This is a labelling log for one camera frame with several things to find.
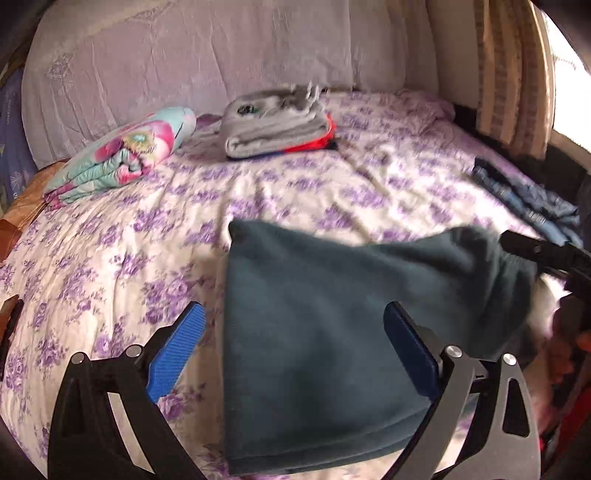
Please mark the folded red navy garment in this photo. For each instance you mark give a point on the folded red navy garment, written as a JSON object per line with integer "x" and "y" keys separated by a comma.
{"x": 316, "y": 143}

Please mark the brown wallet phone case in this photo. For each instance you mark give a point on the brown wallet phone case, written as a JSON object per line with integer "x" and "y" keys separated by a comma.
{"x": 11, "y": 323}

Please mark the white lace cloth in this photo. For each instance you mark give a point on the white lace cloth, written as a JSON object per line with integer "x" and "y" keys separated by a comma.
{"x": 184, "y": 60}

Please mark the purple floral bedsheet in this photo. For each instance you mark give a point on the purple floral bedsheet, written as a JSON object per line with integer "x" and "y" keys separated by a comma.
{"x": 184, "y": 207}

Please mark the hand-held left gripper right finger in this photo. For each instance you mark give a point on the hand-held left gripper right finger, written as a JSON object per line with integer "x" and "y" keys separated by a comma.
{"x": 411, "y": 350}

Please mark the brown pillow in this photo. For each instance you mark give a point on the brown pillow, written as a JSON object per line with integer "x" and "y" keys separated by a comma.
{"x": 18, "y": 217}

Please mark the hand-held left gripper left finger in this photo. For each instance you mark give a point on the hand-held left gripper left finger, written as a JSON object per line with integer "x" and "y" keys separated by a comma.
{"x": 178, "y": 350}

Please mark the dark teal pants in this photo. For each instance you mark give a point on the dark teal pants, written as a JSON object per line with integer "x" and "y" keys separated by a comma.
{"x": 323, "y": 346}

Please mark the person's right hand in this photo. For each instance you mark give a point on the person's right hand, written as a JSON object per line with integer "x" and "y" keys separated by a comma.
{"x": 561, "y": 360}

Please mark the checkered beige curtain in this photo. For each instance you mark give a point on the checkered beige curtain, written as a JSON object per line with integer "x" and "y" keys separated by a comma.
{"x": 512, "y": 83}

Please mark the folded grey pants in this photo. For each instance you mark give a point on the folded grey pants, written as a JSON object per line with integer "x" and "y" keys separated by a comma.
{"x": 268, "y": 134}

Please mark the purple floral pillow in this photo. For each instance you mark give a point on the purple floral pillow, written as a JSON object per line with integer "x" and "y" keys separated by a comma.
{"x": 425, "y": 108}

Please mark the folded floral quilt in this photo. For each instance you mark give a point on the folded floral quilt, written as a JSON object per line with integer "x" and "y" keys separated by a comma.
{"x": 115, "y": 157}

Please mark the blue jeans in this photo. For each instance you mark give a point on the blue jeans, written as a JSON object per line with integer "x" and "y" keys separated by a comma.
{"x": 531, "y": 203}

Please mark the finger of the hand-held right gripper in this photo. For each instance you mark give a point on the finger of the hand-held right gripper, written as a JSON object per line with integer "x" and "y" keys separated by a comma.
{"x": 535, "y": 249}

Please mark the blue patterned cloth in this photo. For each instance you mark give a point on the blue patterned cloth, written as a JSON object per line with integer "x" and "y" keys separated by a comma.
{"x": 14, "y": 138}

